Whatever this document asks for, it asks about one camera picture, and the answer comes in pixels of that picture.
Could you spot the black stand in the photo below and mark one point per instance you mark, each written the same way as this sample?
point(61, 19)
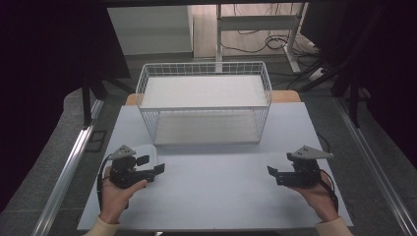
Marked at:
point(87, 105)
point(354, 98)

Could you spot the white cabinet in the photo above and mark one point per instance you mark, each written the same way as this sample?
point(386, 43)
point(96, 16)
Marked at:
point(150, 31)

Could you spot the white desk frame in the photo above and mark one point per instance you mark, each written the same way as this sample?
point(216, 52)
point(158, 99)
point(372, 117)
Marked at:
point(255, 23)

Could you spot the person's right hand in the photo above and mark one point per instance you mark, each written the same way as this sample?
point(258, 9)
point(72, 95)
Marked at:
point(319, 200)

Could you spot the wooden table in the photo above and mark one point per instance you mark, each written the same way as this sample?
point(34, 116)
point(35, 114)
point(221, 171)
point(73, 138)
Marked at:
point(285, 96)

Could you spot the aluminium rail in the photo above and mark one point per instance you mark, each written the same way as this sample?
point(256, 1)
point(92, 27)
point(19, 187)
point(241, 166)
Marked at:
point(377, 167)
point(65, 177)

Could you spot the person's left hand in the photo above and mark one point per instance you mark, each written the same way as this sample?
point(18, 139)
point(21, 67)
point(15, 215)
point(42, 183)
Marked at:
point(113, 200)

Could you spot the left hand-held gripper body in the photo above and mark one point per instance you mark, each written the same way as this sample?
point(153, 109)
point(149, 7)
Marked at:
point(122, 173)

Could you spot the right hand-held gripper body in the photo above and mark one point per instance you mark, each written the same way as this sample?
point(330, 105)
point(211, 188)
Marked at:
point(307, 172)

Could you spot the white square plate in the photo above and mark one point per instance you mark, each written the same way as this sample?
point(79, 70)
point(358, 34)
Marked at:
point(149, 151)

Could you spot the white power strip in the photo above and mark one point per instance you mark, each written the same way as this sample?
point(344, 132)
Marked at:
point(317, 74)

